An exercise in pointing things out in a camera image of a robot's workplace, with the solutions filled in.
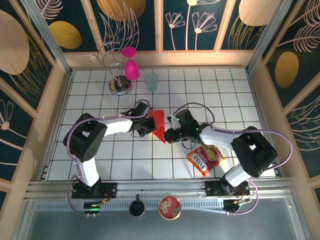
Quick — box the red cloth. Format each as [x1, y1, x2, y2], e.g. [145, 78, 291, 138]
[146, 109, 166, 145]

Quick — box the orange Fox's candy bag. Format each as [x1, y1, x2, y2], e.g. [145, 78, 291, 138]
[187, 144, 226, 177]

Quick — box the translucent pale blue cup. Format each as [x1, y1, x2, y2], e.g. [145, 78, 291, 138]
[144, 72, 159, 93]

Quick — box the pink wine glass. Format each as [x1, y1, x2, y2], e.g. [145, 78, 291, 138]
[121, 46, 141, 81]

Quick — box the red round floral bowl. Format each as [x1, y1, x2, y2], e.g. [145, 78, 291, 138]
[158, 195, 182, 221]

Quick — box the black mug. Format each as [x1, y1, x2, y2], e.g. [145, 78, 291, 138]
[128, 194, 146, 218]

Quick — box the black electronics box blue light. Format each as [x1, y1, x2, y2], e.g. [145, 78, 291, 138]
[83, 201, 103, 217]

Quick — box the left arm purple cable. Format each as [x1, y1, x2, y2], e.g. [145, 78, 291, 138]
[63, 99, 152, 217]

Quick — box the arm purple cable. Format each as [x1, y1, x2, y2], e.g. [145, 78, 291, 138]
[173, 103, 294, 216]
[63, 99, 152, 217]

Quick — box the chrome wire glass stand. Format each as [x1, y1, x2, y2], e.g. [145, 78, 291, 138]
[89, 42, 134, 96]

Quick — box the aluminium table rail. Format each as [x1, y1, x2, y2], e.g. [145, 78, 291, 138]
[24, 177, 296, 201]

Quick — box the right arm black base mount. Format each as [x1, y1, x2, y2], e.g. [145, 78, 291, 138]
[204, 180, 251, 198]

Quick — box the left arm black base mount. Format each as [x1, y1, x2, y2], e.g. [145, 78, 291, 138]
[71, 182, 118, 200]

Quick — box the grey slotted cable duct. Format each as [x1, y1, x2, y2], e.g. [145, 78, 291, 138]
[34, 201, 226, 214]

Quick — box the black electronics box with wires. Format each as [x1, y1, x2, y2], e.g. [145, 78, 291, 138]
[223, 197, 252, 216]

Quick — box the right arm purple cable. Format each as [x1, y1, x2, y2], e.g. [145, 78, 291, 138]
[173, 103, 294, 216]

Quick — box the aluminium frame post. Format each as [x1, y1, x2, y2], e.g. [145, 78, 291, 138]
[246, 0, 294, 73]
[21, 0, 73, 76]

